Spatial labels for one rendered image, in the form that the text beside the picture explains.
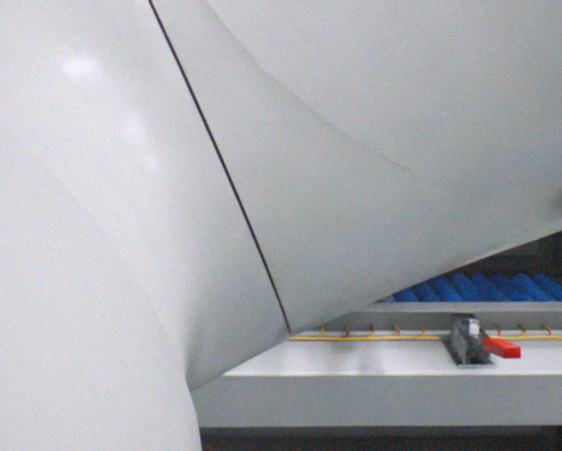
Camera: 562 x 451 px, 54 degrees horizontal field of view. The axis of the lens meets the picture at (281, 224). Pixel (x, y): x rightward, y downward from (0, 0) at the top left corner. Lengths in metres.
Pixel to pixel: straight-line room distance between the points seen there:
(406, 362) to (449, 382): 0.03
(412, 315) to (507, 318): 0.08
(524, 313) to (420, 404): 0.12
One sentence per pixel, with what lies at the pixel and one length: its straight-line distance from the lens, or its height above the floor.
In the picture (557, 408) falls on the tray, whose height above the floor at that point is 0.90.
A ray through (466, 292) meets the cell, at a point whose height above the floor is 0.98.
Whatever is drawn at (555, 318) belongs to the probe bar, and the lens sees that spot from 0.52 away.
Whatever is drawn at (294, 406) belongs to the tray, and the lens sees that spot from 0.43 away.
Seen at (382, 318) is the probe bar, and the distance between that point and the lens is 0.47.
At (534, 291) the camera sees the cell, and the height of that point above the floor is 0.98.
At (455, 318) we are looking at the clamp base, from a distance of 0.46.
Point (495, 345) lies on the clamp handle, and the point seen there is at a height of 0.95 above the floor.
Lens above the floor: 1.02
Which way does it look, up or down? 2 degrees up
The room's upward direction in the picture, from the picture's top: straight up
